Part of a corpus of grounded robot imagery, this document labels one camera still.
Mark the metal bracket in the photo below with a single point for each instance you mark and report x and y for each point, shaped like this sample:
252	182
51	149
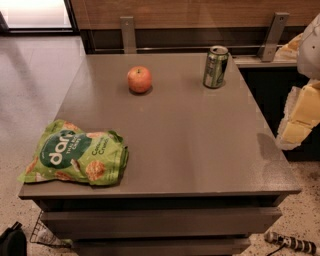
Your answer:
268	49
128	34

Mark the black white power strip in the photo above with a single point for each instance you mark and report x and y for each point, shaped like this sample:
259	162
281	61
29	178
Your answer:
293	243

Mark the right metal bracket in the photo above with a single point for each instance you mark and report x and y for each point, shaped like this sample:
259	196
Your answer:
268	49

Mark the grey drawer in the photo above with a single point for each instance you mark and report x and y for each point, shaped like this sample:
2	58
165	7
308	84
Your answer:
176	247
78	225

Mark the lower grey drawer front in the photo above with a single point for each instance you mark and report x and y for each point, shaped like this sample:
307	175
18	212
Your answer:
176	247

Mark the metal rail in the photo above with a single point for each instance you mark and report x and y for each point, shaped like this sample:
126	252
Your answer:
238	50

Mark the left metal bracket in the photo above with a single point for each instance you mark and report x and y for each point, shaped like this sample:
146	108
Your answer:
128	34

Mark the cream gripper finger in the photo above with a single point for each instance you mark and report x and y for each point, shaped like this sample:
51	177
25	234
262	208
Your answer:
289	51
301	115

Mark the green soda can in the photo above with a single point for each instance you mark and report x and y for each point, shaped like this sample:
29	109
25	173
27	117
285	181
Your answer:
216	63

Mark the wire basket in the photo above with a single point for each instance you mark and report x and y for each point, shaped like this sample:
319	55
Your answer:
43	236

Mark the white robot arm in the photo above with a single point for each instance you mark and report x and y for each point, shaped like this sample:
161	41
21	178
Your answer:
308	56

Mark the upper grey drawer front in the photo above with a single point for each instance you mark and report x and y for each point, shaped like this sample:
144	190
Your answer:
78	225

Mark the black bag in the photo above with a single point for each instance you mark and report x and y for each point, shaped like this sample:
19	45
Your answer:
13	241

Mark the red apple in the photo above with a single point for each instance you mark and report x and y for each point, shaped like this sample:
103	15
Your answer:
139	79

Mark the bright window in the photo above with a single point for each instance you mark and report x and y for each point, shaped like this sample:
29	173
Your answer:
35	13

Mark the green rice chip bag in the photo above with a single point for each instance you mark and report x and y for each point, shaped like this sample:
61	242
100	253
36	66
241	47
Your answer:
67	153

